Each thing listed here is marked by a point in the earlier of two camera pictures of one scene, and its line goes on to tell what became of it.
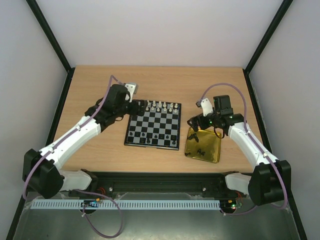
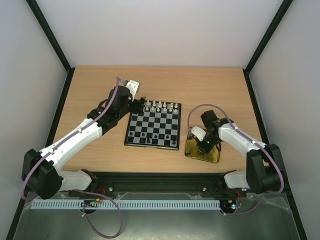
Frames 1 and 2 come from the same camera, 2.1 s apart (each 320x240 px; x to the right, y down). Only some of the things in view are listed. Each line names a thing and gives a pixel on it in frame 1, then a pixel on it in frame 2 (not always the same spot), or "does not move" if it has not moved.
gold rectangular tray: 203,144 does not move
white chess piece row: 160,107 does not move
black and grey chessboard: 158,127 does not move
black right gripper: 200,121 -> 202,146
